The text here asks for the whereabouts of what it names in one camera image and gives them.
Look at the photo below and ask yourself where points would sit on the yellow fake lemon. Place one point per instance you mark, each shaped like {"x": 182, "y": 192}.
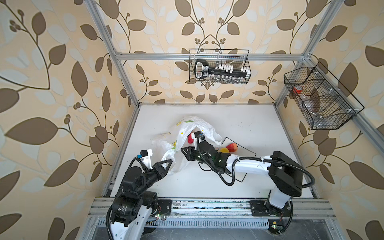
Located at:
{"x": 224, "y": 150}

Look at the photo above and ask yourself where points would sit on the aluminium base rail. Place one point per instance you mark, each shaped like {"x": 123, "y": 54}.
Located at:
{"x": 234, "y": 214}

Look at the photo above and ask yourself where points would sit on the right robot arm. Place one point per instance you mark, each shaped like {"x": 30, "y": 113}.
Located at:
{"x": 287, "y": 175}

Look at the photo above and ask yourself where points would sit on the black wire basket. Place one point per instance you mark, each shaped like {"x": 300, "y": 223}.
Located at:
{"x": 235, "y": 57}
{"x": 325, "y": 102}

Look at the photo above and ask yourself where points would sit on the black handled tool in basket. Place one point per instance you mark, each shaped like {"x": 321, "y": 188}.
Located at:
{"x": 202, "y": 69}

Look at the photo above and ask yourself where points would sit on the right black wire basket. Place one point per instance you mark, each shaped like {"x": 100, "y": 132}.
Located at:
{"x": 325, "y": 102}

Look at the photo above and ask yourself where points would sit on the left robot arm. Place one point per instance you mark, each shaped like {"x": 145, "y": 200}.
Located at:
{"x": 134, "y": 203}

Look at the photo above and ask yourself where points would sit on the white tray black rim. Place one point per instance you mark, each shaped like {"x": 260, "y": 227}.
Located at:
{"x": 227, "y": 165}

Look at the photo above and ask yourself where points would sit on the red fake fruit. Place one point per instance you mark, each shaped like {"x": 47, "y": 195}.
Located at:
{"x": 191, "y": 138}

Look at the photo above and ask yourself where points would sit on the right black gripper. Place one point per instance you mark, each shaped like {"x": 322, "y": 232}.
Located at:
{"x": 190, "y": 152}

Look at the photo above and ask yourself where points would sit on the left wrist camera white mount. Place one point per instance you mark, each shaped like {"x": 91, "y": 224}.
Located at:
{"x": 144, "y": 159}

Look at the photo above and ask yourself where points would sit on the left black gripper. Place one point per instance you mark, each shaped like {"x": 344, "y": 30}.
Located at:
{"x": 163, "y": 172}

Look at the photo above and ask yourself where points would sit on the white plastic bag fruit print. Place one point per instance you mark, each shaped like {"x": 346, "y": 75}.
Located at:
{"x": 168, "y": 145}

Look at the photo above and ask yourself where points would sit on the back black wire basket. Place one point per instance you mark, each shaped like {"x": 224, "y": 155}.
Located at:
{"x": 235, "y": 57}

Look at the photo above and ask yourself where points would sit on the red item in right basket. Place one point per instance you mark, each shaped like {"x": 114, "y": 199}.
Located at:
{"x": 297, "y": 89}

